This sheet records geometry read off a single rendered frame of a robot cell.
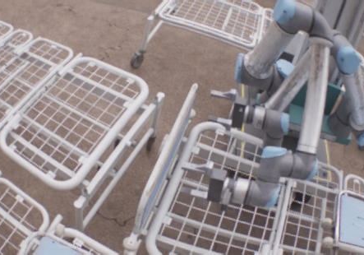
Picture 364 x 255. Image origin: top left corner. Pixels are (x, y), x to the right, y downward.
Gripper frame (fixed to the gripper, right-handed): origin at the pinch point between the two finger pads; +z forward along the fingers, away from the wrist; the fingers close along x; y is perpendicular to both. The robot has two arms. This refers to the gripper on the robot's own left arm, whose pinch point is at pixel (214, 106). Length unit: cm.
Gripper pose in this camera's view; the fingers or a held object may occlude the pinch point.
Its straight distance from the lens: 175.0
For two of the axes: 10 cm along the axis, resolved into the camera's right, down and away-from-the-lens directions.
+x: -0.4, 7.5, 6.6
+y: -2.9, 6.3, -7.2
